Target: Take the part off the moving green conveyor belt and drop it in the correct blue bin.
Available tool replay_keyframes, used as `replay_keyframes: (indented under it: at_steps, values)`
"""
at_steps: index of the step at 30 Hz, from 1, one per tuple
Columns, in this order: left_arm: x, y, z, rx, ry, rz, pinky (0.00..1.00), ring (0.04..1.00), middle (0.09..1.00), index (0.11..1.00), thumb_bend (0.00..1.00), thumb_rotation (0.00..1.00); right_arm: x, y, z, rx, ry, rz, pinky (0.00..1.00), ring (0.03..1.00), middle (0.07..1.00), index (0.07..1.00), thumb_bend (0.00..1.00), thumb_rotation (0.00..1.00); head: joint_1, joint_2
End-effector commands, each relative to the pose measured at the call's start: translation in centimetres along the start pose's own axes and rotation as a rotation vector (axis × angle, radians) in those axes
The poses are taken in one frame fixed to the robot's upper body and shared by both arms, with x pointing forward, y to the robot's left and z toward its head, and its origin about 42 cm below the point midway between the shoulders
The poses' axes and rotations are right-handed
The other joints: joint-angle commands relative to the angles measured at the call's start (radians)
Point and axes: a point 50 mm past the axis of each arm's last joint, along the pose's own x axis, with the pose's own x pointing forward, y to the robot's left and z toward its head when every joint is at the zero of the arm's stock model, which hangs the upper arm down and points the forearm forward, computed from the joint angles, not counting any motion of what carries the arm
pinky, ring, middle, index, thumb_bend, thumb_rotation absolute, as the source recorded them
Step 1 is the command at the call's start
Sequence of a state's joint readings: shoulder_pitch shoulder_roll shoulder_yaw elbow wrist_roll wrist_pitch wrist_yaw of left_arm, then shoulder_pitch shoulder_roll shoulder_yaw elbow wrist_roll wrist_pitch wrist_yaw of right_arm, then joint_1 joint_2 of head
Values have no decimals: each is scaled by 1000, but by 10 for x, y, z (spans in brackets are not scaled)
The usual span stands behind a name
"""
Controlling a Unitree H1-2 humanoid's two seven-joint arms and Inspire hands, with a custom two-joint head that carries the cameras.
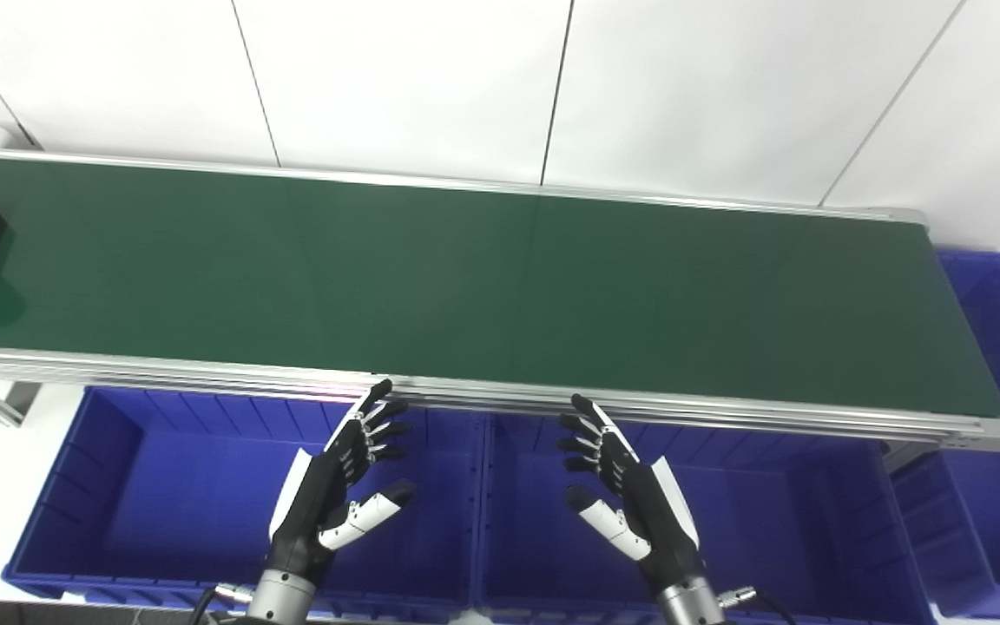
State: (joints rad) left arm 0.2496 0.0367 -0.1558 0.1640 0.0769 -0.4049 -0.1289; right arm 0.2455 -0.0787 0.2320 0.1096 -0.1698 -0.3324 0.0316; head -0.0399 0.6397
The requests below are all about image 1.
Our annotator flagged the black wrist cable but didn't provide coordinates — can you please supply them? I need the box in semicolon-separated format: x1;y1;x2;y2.
713;587;801;625
190;582;255;625

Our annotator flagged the green conveyor belt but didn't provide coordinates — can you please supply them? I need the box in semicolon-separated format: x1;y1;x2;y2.
0;155;1000;418
0;143;1000;453

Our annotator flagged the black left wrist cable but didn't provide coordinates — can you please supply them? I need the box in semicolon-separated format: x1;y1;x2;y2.
190;582;255;625

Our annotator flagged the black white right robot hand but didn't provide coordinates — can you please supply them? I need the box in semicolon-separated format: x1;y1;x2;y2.
556;393;711;596

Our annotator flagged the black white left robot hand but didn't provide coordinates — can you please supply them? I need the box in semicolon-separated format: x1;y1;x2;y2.
267;378;418;582

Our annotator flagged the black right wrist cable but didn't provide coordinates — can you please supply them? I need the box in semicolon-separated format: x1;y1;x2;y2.
713;587;801;625

